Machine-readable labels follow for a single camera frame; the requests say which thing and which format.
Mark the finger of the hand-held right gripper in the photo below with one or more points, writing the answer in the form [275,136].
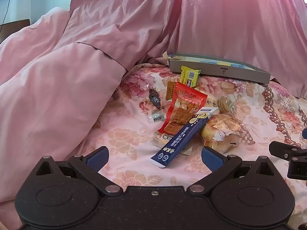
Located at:
[279,149]
[305,134]

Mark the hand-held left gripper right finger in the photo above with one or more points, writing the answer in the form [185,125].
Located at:
[212,159]

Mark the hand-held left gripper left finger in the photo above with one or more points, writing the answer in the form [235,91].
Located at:
[97,159]

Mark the clear bread packet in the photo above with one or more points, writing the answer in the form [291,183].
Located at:
[223,127]

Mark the blue stick packet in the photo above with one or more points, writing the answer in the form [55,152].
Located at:
[182,136]

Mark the round cookie packet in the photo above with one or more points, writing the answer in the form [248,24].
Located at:
[225,104]

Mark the red spicy strip packet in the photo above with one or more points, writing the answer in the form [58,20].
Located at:
[182,110]

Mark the gold foil snack packet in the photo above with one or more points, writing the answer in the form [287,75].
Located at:
[170,91]

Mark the dark dried snack clear packet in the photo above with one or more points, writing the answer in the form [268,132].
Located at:
[154,98]

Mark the yellow snack bar packet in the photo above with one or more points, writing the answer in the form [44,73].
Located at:
[189,76]

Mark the grey cardboard box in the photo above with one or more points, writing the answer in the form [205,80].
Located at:
[215,73]

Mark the floral bed sheet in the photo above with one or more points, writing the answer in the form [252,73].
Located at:
[124,129]

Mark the beige snack packet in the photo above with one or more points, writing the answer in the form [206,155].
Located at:
[159,140]

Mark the white snack packet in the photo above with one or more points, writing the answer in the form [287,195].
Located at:
[212,100]

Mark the pink duvet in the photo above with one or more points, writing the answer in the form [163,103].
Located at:
[60,88]

